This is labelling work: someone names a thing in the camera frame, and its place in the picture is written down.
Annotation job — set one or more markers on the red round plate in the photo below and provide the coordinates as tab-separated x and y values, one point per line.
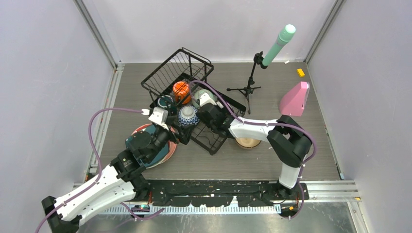
150	128

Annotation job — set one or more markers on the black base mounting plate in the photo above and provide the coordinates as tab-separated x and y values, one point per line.
218	193

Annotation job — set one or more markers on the mint green microphone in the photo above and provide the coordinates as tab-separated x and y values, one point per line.
283	38

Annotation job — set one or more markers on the yellow small block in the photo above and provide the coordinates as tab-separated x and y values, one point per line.
300	72

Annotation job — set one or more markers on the brown striped bowl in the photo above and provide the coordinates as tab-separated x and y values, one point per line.
247	143

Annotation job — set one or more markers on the orange mug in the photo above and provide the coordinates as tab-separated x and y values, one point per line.
181	92

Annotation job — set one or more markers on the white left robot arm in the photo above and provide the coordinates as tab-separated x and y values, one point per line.
120	181

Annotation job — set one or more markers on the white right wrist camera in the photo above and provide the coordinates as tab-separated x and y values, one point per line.
206	98

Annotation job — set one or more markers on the pink wedge object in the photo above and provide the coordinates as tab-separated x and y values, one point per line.
293	103

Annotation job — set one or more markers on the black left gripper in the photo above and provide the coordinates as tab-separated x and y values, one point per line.
184	132

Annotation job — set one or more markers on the pink round plate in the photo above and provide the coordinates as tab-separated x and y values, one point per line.
173	147

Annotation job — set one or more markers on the teal square plate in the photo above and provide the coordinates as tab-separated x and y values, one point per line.
163	153

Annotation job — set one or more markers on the dark green mug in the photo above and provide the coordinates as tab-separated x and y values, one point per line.
167	102

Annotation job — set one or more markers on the red patterned bowl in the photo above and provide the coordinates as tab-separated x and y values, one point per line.
187	116

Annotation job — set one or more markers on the black mini tripod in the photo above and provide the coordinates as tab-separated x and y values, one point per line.
248	90

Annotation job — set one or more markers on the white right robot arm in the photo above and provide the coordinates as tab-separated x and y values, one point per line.
288	140

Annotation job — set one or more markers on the black wire dish rack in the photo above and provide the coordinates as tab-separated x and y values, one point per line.
184	66

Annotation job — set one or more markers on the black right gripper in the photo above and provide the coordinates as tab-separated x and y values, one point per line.
224	111

